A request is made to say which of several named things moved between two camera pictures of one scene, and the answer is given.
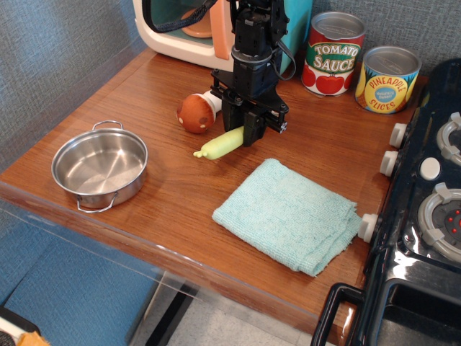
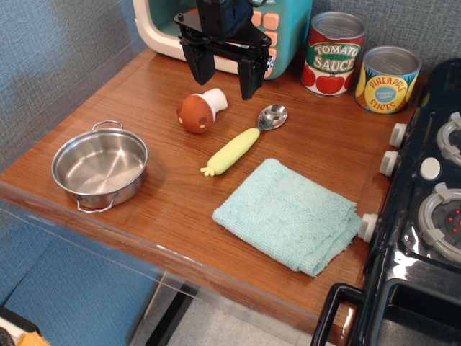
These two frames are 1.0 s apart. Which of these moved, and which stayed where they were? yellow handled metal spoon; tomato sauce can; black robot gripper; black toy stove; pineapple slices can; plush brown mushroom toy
Moved: yellow handled metal spoon; black robot gripper
Stayed: black toy stove; pineapple slices can; tomato sauce can; plush brown mushroom toy
